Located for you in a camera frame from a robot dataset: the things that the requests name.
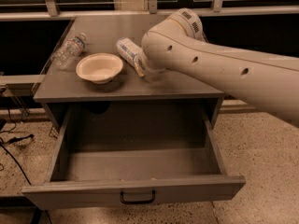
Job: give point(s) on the white paper bowl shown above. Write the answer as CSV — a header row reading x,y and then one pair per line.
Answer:
x,y
99,68

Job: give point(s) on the metal window railing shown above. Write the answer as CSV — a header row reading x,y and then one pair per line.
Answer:
x,y
93,6

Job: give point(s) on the open grey top drawer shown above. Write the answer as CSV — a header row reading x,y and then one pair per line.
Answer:
x,y
135,147

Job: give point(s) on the clear crumpled water bottle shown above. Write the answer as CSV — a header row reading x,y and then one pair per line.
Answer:
x,y
68,51

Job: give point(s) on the grey metal cabinet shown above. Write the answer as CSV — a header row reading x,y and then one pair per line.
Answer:
x,y
61,87

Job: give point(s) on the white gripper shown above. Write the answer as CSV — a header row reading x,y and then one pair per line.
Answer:
x,y
140,64

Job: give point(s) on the blue label plastic bottle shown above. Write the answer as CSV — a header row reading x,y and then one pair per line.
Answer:
x,y
129,52

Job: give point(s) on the black drawer handle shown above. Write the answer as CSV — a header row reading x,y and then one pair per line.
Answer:
x,y
129,198

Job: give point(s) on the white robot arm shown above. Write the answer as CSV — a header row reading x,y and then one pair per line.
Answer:
x,y
267,81

